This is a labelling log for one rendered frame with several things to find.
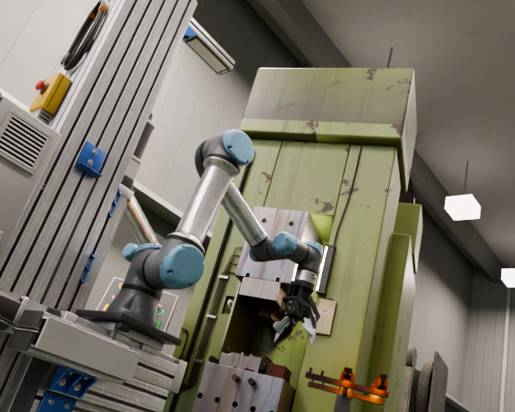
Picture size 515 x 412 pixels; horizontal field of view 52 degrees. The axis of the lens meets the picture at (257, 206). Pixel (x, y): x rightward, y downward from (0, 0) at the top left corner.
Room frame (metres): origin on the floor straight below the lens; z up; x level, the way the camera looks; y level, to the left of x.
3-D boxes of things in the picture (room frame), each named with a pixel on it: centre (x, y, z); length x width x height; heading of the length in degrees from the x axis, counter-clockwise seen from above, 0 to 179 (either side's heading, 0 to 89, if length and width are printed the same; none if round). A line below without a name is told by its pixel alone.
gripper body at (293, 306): (1.73, -0.22, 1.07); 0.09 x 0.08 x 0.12; 134
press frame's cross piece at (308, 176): (2.85, -0.31, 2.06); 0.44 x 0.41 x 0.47; 156
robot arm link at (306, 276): (1.73, -0.23, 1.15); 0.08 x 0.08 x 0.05
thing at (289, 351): (3.01, -0.38, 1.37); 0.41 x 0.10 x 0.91; 66
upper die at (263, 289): (2.73, -0.21, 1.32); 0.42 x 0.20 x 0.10; 156
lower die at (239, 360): (2.73, -0.21, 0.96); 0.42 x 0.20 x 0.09; 156
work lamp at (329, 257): (2.53, -0.44, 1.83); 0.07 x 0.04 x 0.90; 66
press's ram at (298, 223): (2.71, -0.25, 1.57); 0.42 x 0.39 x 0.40; 156
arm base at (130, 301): (1.55, 0.25, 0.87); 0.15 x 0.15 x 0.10
